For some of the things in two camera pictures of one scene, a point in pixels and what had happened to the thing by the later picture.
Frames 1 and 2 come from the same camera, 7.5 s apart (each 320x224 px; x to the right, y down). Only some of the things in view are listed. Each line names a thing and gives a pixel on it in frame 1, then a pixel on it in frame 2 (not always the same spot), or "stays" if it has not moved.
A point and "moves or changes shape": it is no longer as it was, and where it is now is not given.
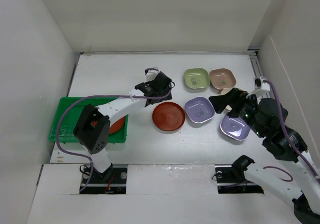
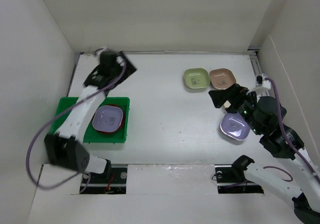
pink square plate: x=222 y=78 stays
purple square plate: x=199 y=109 moves or changes shape
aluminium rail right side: x=253 y=52 stays
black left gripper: x=164 y=93 -> x=130 y=69
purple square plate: x=235 y=127 stays
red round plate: x=168 y=116 -> x=121 y=125
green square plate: x=197 y=78 stays
